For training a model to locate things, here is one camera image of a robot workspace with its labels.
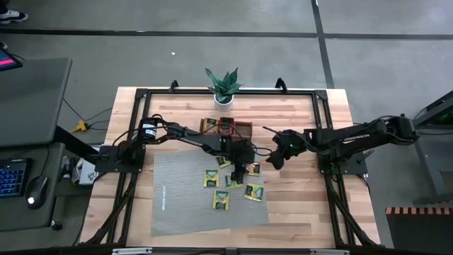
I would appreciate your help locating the black clamp lever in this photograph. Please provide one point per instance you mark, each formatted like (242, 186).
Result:
(366, 155)

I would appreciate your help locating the black computer mouse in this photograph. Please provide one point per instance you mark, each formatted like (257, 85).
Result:
(37, 193)

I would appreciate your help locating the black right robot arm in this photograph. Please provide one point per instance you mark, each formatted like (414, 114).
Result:
(354, 136)

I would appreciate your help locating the white cardboard box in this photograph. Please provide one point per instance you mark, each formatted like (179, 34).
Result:
(88, 175)

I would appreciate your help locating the backlit keyboard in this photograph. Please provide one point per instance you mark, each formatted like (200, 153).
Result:
(12, 177)

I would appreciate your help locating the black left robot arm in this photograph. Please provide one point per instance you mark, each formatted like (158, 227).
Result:
(191, 136)

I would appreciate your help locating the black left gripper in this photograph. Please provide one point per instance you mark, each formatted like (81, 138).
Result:
(240, 152)

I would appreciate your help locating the black aluminium table frame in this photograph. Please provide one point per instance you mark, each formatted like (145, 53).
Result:
(283, 92)

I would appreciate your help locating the red tea sachet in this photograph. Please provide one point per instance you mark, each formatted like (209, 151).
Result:
(226, 124)

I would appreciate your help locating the black caster wheel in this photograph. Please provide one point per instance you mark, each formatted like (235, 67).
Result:
(55, 225)

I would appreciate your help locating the grey woven placemat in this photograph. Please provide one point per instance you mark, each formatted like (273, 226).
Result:
(184, 212)

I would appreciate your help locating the brown wooden tray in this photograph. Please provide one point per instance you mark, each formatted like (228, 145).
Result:
(244, 127)

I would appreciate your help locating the grey side desk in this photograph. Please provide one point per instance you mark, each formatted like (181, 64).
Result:
(32, 99)

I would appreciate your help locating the person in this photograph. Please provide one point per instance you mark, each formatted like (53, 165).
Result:
(12, 16)

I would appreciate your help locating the tablet screen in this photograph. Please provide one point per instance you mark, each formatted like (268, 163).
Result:
(8, 60)

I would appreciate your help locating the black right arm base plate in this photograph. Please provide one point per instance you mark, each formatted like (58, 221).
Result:
(354, 167)

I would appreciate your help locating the green yellow lemon tea sachet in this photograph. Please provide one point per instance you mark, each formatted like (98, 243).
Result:
(211, 178)
(228, 184)
(254, 192)
(223, 163)
(221, 200)

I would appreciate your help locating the yellow power plug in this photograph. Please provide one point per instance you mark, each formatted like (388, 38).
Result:
(81, 126)

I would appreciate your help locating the black metal stand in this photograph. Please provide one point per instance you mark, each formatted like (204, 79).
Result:
(421, 141)

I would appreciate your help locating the snake plant in white pot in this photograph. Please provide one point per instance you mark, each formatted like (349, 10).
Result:
(223, 88)

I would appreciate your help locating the orange black striped panel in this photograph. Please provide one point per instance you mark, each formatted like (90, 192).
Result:
(417, 233)

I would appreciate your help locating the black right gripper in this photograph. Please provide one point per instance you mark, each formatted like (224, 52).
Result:
(293, 143)

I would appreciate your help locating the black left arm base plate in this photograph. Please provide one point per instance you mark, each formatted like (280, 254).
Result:
(106, 159)

